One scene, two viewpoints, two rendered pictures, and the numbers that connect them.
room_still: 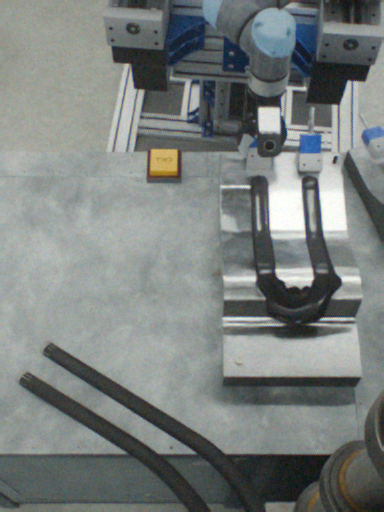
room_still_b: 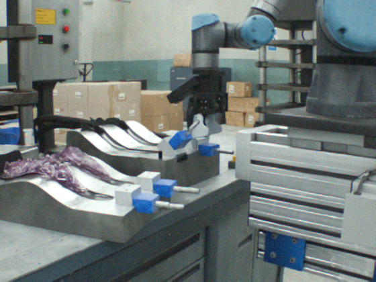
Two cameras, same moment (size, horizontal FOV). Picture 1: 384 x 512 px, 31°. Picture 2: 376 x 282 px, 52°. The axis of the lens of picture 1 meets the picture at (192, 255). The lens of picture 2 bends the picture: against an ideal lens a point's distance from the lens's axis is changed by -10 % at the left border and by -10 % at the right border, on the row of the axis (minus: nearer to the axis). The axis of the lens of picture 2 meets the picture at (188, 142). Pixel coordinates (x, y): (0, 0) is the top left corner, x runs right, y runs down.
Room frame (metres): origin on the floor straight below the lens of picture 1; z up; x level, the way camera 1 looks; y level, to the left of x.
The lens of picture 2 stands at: (1.51, -1.11, 1.11)
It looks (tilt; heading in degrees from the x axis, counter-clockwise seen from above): 10 degrees down; 124
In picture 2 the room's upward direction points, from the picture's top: straight up
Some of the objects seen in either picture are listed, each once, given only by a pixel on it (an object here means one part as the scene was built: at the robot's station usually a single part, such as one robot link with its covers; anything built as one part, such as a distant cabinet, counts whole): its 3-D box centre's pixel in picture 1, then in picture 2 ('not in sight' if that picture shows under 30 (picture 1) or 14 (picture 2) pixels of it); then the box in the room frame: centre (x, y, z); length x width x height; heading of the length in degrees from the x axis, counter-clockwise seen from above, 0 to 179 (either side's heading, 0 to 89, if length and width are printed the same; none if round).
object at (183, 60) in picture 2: not in sight; (185, 60); (-3.38, 6.10, 1.26); 0.42 x 0.33 x 0.29; 178
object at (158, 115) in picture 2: not in sight; (135, 116); (-2.67, 3.73, 0.37); 1.20 x 0.82 x 0.74; 6
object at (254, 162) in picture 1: (257, 144); (211, 149); (0.94, -0.14, 0.89); 0.13 x 0.05 x 0.05; 179
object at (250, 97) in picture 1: (264, 102); (207, 91); (0.93, -0.14, 1.04); 0.09 x 0.08 x 0.12; 0
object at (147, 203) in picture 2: not in sight; (151, 203); (1.03, -0.51, 0.86); 0.13 x 0.05 x 0.05; 17
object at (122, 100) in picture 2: not in sight; (93, 117); (-2.57, 2.72, 0.47); 1.22 x 0.80 x 0.94; 2
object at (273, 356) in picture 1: (285, 257); (125, 149); (0.67, -0.19, 0.87); 0.50 x 0.26 x 0.14; 0
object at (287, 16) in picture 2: not in sight; (306, 76); (-0.24, 4.44, 1.03); 1.54 x 0.94 x 2.06; 88
